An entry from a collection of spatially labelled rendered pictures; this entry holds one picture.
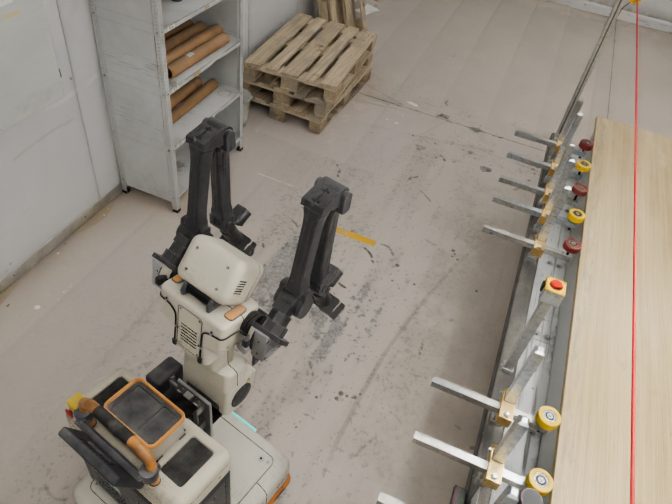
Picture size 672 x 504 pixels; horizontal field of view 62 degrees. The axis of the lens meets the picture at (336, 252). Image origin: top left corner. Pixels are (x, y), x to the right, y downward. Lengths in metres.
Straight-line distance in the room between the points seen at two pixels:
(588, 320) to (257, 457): 1.49
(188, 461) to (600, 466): 1.34
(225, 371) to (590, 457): 1.26
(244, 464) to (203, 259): 1.09
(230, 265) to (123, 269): 2.01
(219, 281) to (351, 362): 1.61
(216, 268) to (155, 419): 0.54
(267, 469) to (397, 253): 1.84
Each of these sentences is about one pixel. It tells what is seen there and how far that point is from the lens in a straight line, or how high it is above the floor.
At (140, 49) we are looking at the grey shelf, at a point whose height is 1.12.
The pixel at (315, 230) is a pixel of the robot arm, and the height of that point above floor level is 1.53.
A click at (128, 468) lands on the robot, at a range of 1.88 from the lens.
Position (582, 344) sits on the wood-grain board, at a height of 0.90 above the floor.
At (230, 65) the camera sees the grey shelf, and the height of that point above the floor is 0.68.
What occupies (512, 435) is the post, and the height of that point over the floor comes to 1.04.
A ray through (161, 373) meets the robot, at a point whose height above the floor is 0.75.
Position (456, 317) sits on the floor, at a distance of 3.53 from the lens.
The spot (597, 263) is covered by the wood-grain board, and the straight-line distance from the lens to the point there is 2.84.
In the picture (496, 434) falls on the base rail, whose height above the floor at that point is 0.70.
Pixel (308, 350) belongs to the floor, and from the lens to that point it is 3.17.
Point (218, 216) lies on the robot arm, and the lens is 1.98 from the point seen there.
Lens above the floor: 2.57
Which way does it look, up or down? 44 degrees down
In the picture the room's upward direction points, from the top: 10 degrees clockwise
